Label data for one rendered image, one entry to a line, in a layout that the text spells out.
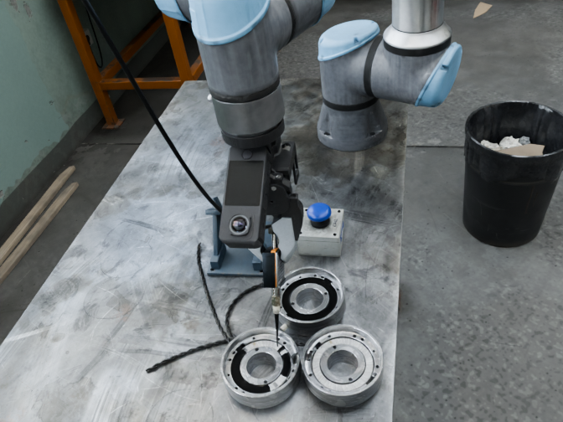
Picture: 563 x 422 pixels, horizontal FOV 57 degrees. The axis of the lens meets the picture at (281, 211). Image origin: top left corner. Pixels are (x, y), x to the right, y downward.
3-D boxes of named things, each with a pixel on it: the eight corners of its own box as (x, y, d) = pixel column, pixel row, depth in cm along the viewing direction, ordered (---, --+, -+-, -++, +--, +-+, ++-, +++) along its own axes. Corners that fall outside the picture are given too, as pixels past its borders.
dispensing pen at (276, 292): (263, 350, 69) (260, 224, 67) (270, 338, 73) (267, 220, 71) (279, 351, 68) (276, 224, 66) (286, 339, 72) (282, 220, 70)
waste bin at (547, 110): (556, 258, 181) (587, 157, 153) (455, 252, 189) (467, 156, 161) (540, 195, 206) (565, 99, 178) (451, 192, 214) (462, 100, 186)
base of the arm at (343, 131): (322, 113, 120) (319, 74, 114) (389, 112, 117) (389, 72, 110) (312, 151, 109) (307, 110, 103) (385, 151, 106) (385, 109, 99)
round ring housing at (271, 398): (318, 373, 70) (316, 356, 67) (262, 429, 65) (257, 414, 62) (266, 331, 76) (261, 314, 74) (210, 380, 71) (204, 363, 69)
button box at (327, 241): (340, 257, 85) (338, 236, 82) (298, 254, 87) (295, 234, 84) (346, 223, 91) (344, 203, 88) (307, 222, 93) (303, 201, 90)
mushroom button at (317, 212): (331, 239, 85) (329, 217, 82) (307, 238, 86) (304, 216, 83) (334, 223, 88) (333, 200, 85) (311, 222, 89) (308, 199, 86)
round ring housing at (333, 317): (307, 274, 84) (305, 256, 81) (360, 306, 78) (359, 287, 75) (262, 315, 79) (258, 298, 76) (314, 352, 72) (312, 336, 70)
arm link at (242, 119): (274, 102, 51) (195, 105, 53) (280, 141, 54) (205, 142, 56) (285, 67, 57) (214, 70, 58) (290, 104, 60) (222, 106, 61)
